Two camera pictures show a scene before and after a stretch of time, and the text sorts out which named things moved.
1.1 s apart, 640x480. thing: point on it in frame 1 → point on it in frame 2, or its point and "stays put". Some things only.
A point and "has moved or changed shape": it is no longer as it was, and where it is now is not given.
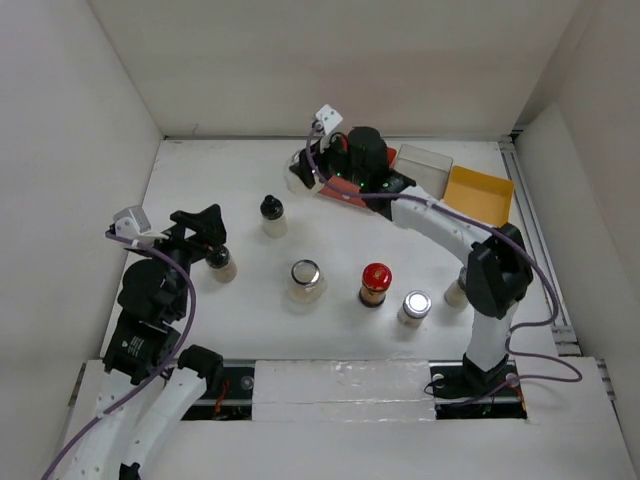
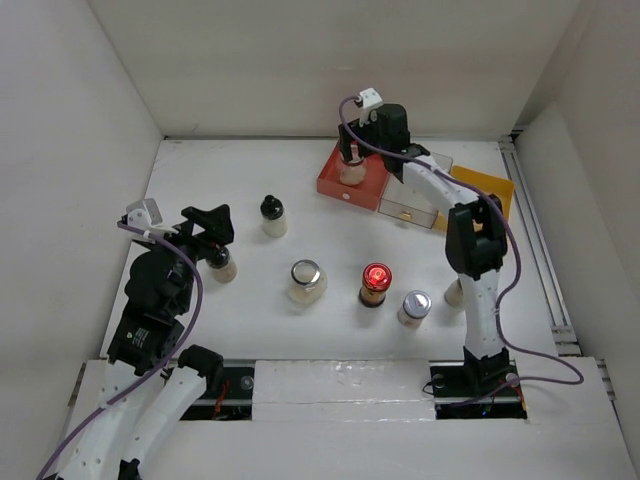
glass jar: (293, 180) has moved or changed shape
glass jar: (307, 286) stays put
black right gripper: (320, 152) → (354, 128)
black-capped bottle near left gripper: (223, 267) stays put
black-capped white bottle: (272, 211) stays put
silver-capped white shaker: (456, 293) stays put
